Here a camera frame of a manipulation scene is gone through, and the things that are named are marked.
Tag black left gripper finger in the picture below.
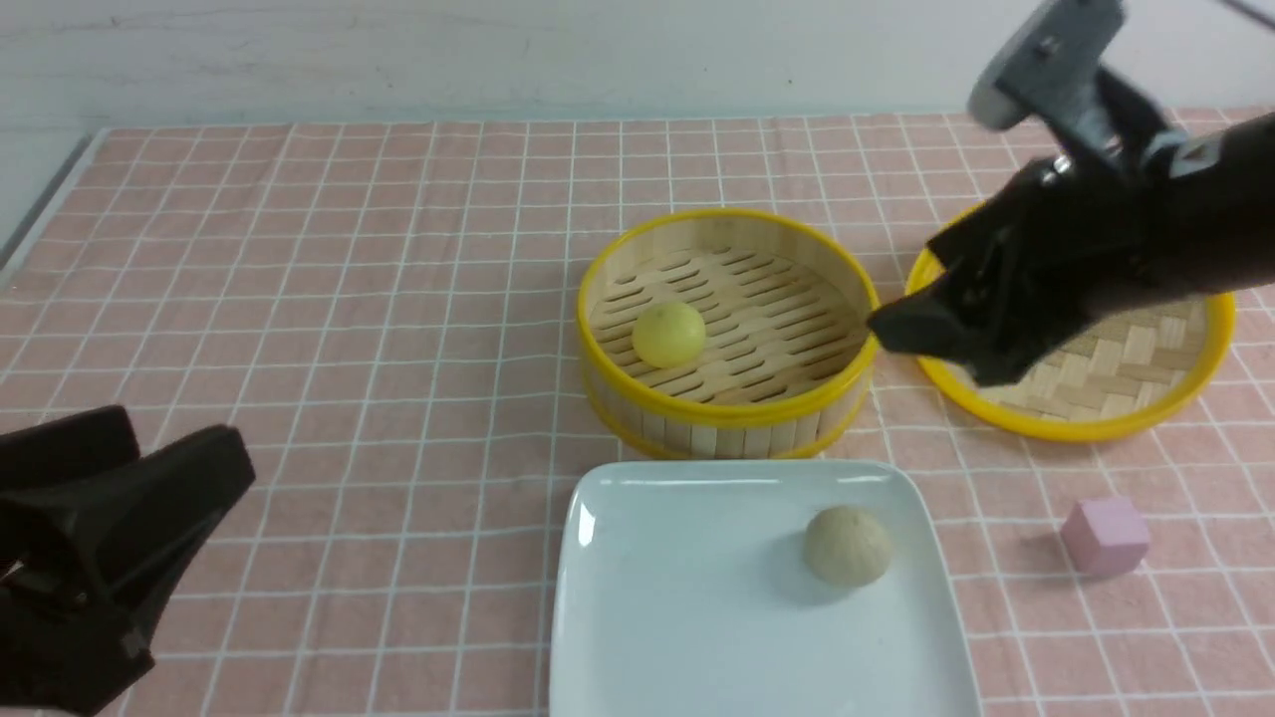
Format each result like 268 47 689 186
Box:
3 425 256 564
1 404 142 491

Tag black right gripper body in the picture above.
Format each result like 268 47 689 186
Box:
927 159 1184 319

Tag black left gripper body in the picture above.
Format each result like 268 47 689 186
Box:
1 558 190 714

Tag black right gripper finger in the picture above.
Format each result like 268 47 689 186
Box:
867 270 1037 359
941 300 1102 387

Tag bamboo steamer lid yellow rim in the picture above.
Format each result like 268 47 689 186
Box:
901 199 1235 441

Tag beige steamed bun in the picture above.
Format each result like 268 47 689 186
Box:
802 505 893 589

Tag yellow steamed bun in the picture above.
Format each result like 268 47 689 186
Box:
632 302 708 367

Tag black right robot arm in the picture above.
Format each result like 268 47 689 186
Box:
867 115 1274 387

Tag white square plate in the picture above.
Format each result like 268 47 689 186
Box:
548 459 983 716

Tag bamboo steamer basket yellow rim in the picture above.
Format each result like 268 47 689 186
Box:
575 207 881 461

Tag pink cube block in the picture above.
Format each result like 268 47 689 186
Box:
1058 496 1150 578

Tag pink checkered tablecloth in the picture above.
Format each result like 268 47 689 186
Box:
1 115 1272 716

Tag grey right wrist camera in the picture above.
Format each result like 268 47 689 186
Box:
966 1 1184 182

